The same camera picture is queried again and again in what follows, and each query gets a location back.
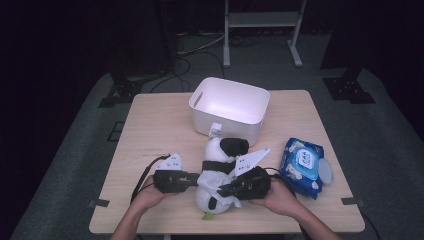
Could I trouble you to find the white metal stand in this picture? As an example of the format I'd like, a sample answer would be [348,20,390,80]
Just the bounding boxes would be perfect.
[223,0,308,69]

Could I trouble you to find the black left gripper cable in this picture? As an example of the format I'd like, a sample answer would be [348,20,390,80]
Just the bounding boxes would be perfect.
[130,153,172,205]

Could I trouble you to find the person's left hand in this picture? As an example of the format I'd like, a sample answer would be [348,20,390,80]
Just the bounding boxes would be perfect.
[132,175,169,215]

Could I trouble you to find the person's right hand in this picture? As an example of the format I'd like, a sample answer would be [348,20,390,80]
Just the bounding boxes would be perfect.
[248,181,298,218]

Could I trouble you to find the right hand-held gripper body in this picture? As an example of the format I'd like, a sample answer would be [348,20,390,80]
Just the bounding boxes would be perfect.
[229,147,272,201]

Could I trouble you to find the white plastic storage bin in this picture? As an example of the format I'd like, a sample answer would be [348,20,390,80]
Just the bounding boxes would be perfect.
[188,76,271,147]

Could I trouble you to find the black tape square outline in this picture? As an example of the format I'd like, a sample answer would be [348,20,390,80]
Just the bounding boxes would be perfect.
[106,121,126,143]

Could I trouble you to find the white wet wipe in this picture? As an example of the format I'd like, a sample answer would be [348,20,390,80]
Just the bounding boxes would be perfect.
[196,170,243,210]

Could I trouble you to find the blue wet wipes pack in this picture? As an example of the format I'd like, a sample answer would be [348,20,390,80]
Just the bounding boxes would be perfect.
[279,137,334,200]

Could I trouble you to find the grey tape strip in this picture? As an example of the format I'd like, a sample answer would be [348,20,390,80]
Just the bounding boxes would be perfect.
[88,198,111,209]
[341,196,365,206]

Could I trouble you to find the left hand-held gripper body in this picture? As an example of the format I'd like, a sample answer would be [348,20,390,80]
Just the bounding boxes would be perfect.
[152,152,192,195]

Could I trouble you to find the black stand base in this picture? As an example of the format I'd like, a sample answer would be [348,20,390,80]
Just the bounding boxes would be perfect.
[322,68,377,105]
[98,73,145,109]

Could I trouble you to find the bundle of floor cables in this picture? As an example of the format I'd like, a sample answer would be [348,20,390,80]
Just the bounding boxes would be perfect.
[149,30,228,94]

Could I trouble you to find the panda plush toy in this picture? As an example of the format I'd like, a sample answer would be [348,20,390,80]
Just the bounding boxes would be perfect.
[194,122,251,221]

